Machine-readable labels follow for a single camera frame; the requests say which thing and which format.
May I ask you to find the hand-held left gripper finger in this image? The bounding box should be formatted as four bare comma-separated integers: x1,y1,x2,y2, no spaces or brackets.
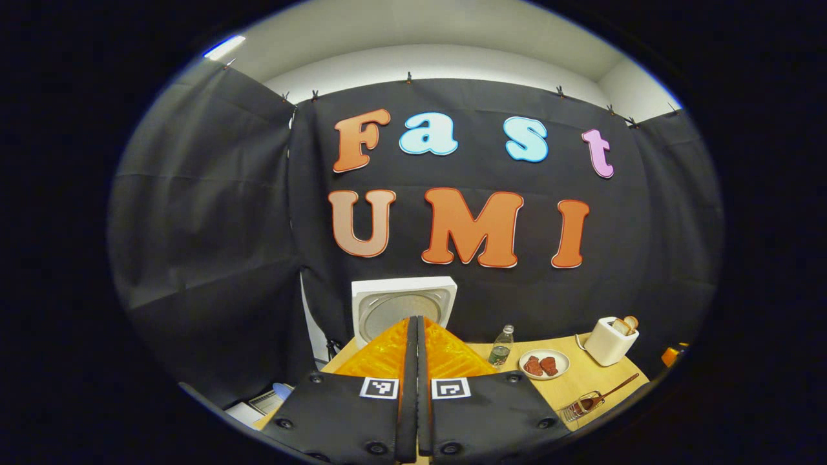
417,315,572,462
262,315,419,464

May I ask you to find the white rice cooker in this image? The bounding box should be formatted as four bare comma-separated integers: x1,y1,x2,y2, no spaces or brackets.
351,276,458,353

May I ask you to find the white toaster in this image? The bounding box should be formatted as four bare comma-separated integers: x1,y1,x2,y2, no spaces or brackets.
585,316,640,367

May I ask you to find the clear plastic water bottle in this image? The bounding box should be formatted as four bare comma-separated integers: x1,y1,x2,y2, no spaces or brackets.
488,324,515,367

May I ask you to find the white round plate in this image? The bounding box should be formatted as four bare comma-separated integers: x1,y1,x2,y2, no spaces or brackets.
519,349,571,380

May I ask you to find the white box with blue spot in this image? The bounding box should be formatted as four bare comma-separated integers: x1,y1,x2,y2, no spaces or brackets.
226,382,295,427

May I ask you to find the black backdrop cloth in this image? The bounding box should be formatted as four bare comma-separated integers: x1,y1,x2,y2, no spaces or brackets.
107,58,726,411

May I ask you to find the ceiling light panel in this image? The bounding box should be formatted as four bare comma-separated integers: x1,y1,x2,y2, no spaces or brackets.
204,36,246,61

